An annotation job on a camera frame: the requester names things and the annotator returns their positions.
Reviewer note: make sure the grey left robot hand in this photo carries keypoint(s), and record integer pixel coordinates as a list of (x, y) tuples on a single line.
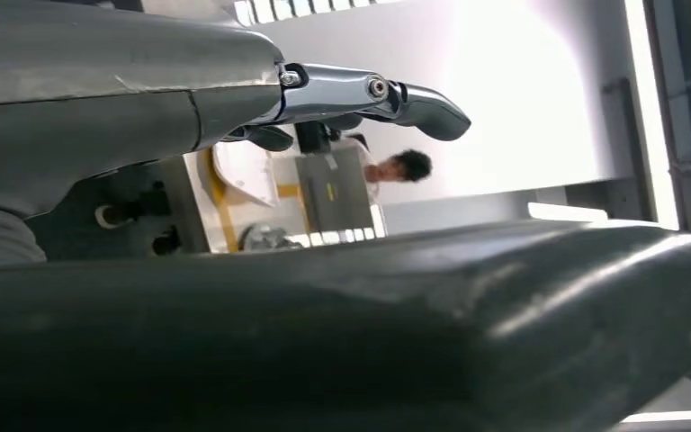
[(321, 334)]

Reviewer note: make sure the grey wheel hubcap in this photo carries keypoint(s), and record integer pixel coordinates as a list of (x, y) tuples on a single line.
[(265, 238)]

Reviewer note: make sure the grey laptop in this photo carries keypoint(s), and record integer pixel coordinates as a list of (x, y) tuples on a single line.
[(333, 191)]

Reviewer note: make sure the person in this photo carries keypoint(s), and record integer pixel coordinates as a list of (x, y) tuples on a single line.
[(408, 166)]

